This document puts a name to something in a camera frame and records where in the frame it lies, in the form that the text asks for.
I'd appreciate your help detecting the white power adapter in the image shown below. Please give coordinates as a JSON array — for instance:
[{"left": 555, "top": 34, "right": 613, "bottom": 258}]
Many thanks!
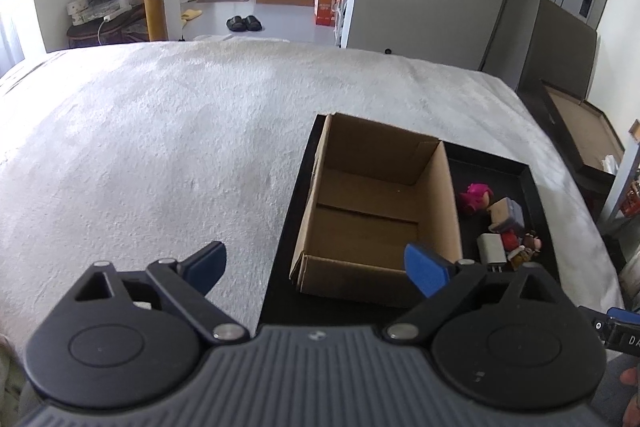
[{"left": 476, "top": 233, "right": 506, "bottom": 272}]

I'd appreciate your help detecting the red crab toy figure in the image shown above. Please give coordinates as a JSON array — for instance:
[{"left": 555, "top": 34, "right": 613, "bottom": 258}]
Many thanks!
[{"left": 500, "top": 230, "right": 542, "bottom": 270}]

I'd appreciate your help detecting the pink-haired toy figure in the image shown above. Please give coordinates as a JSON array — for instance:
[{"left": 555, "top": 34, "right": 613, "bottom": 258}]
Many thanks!
[{"left": 458, "top": 183, "right": 494, "bottom": 213}]

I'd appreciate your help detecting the brown cardboard box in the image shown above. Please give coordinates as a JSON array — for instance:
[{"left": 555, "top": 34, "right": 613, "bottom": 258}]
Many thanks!
[{"left": 290, "top": 113, "right": 463, "bottom": 303}]

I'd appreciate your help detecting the person's right hand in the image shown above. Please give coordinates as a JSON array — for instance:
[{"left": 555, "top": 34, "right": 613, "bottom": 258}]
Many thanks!
[{"left": 618, "top": 365, "right": 640, "bottom": 427}]

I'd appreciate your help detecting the black shallow tray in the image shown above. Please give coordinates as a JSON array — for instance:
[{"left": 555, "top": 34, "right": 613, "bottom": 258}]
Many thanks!
[{"left": 258, "top": 115, "right": 560, "bottom": 326}]

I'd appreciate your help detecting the tan grey toy cube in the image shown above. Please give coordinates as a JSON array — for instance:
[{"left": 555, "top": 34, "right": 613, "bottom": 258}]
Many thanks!
[{"left": 488, "top": 197, "right": 525, "bottom": 233}]

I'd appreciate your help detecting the white fuzzy blanket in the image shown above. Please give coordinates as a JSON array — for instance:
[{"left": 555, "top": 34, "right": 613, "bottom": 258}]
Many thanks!
[{"left": 1, "top": 38, "right": 623, "bottom": 350}]

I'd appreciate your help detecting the black framed board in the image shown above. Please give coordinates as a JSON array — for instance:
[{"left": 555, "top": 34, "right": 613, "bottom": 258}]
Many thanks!
[{"left": 516, "top": 80, "right": 624, "bottom": 192}]

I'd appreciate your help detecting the grey leaning panel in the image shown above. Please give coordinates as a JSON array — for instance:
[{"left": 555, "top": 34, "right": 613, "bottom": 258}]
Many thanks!
[{"left": 518, "top": 0, "right": 598, "bottom": 100}]

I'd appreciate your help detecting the black slippers pair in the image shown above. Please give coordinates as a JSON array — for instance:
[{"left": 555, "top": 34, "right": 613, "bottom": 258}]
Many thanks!
[{"left": 226, "top": 15, "right": 262, "bottom": 32}]

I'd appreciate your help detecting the yellow floor cloth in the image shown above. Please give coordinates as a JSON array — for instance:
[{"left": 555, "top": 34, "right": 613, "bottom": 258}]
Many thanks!
[{"left": 181, "top": 9, "right": 203, "bottom": 26}]

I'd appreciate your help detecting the white power strip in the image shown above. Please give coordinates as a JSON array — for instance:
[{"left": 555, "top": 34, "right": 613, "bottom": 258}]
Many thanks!
[{"left": 102, "top": 5, "right": 132, "bottom": 23}]

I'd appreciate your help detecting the orange carton box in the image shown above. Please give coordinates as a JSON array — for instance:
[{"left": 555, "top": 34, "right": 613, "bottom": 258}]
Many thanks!
[{"left": 314, "top": 0, "right": 340, "bottom": 27}]

